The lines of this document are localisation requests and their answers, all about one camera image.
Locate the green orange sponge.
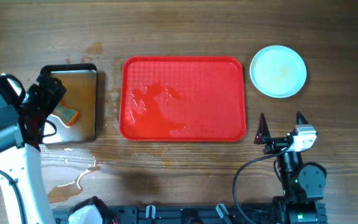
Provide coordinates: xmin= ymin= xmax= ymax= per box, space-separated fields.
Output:
xmin=52 ymin=100 xmax=80 ymax=126

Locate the white plate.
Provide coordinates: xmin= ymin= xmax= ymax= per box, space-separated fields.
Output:
xmin=249 ymin=45 xmax=307 ymax=98

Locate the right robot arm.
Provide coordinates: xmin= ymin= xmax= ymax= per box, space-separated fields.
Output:
xmin=254 ymin=112 xmax=328 ymax=224

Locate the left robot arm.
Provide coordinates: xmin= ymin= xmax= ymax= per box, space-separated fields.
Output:
xmin=0 ymin=74 xmax=66 ymax=223

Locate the red plastic tray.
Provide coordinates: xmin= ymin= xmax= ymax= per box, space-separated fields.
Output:
xmin=119 ymin=56 xmax=247 ymax=142

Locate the black water-filled pan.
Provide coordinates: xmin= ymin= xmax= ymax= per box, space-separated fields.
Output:
xmin=41 ymin=63 xmax=98 ymax=144

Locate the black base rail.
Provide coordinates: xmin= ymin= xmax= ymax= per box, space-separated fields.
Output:
xmin=51 ymin=202 xmax=328 ymax=224

